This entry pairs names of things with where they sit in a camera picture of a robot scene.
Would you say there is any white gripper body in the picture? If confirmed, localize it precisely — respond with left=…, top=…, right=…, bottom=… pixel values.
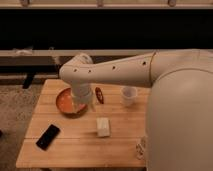
left=71, top=83, right=93, bottom=111

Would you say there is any white sponge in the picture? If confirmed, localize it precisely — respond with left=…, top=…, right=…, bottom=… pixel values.
left=96, top=117, right=110, bottom=137

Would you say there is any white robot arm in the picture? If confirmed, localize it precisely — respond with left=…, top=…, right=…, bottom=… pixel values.
left=59, top=49, right=213, bottom=171

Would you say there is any orange bowl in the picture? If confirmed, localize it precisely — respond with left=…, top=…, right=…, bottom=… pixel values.
left=55, top=88, right=87, bottom=116

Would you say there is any clear plastic cup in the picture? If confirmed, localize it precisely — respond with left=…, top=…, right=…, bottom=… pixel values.
left=121, top=86, right=138, bottom=107

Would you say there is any wooden table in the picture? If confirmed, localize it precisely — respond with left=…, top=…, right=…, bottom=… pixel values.
left=16, top=79, right=149, bottom=168

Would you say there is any black smartphone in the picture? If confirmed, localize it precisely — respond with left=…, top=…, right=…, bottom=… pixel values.
left=36, top=124, right=60, bottom=150

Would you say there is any black bracket on wall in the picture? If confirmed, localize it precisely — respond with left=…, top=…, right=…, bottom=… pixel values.
left=22, top=73, right=36, bottom=89

